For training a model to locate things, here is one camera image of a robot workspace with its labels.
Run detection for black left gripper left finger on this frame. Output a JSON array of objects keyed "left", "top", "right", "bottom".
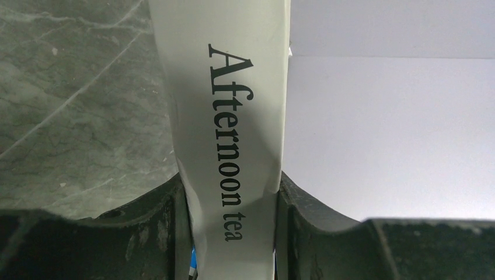
[{"left": 1, "top": 175, "right": 193, "bottom": 279}]

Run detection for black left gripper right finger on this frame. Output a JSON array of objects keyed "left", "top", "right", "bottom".
[{"left": 275, "top": 175, "right": 494, "bottom": 279}]

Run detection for white magazine with photo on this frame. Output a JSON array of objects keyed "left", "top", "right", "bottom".
[{"left": 149, "top": 0, "right": 291, "bottom": 279}]

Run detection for blue round tape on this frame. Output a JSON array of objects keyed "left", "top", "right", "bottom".
[{"left": 189, "top": 247, "right": 198, "bottom": 280}]

